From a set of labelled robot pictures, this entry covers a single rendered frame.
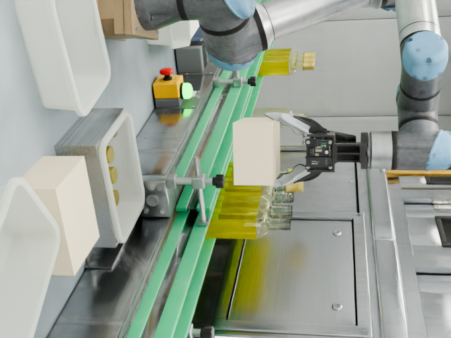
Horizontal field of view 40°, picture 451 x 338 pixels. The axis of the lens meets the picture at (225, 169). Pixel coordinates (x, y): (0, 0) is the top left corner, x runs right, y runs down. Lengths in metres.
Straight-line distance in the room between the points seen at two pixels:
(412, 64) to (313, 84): 6.48
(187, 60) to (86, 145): 0.88
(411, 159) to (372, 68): 6.36
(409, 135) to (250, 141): 0.30
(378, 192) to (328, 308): 0.52
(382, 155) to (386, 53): 6.32
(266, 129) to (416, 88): 0.28
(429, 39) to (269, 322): 0.65
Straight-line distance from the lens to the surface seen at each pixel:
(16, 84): 1.03
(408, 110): 1.23
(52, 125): 1.13
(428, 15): 1.22
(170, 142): 1.50
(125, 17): 1.31
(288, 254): 1.54
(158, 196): 1.35
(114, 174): 1.23
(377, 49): 7.47
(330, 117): 7.76
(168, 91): 1.68
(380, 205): 1.74
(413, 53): 1.13
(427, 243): 1.68
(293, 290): 1.44
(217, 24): 1.33
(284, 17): 1.42
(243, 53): 1.41
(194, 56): 1.93
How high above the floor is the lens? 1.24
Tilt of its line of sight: 10 degrees down
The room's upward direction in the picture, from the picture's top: 90 degrees clockwise
